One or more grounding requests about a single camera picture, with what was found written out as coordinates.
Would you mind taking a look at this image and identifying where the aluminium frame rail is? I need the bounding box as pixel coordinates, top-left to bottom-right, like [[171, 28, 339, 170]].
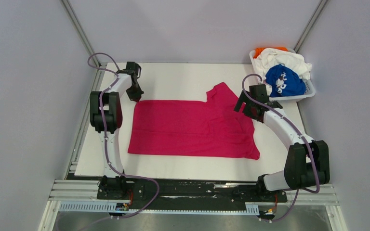
[[48, 180, 340, 206]]

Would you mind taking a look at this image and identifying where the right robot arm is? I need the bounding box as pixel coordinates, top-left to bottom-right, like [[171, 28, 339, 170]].
[[234, 84, 330, 201]]

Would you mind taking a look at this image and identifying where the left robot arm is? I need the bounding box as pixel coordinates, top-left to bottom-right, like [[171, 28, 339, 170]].
[[90, 62, 144, 199]]

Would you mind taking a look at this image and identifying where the orange t-shirt in basket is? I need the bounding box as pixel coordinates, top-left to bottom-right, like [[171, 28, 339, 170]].
[[251, 47, 289, 59]]

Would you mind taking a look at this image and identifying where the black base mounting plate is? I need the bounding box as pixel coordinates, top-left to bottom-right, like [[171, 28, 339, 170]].
[[97, 178, 287, 211]]

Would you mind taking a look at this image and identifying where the white slotted cable duct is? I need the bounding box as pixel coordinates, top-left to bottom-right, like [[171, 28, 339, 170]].
[[58, 202, 260, 216]]

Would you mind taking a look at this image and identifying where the white t-shirt in basket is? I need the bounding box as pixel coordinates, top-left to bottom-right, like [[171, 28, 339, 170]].
[[249, 48, 312, 80]]

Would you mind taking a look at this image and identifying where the white perforated laundry basket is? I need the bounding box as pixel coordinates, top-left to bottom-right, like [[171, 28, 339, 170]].
[[249, 48, 315, 102]]

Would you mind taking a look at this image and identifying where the blue t-shirt in basket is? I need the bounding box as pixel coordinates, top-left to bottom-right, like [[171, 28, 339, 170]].
[[265, 64, 306, 97]]

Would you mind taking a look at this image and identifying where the pink t-shirt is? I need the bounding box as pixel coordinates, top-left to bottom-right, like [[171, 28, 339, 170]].
[[128, 82, 260, 160]]

